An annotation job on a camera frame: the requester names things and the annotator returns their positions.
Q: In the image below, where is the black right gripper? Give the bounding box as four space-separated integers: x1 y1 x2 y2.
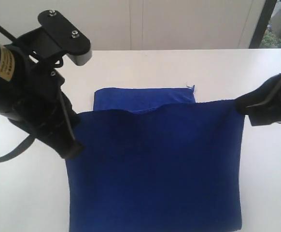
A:
235 73 281 126

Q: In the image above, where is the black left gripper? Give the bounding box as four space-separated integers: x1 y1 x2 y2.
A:
0 37 84 159

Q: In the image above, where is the blue microfiber towel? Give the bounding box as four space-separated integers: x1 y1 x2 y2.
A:
66 87 244 232

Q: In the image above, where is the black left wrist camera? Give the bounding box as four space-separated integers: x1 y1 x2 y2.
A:
38 10 92 66

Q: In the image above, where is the black window frame post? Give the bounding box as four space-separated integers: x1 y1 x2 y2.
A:
249 0 277 49

